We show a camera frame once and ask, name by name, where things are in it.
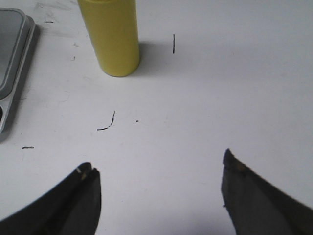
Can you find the silver electronic kitchen scale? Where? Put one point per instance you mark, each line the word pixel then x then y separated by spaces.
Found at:
pixel 18 38

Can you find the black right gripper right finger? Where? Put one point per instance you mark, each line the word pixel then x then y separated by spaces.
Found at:
pixel 256 207

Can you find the yellow squeeze bottle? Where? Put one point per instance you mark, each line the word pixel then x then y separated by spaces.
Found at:
pixel 112 29

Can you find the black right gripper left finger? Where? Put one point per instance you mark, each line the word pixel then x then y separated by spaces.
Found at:
pixel 72 207

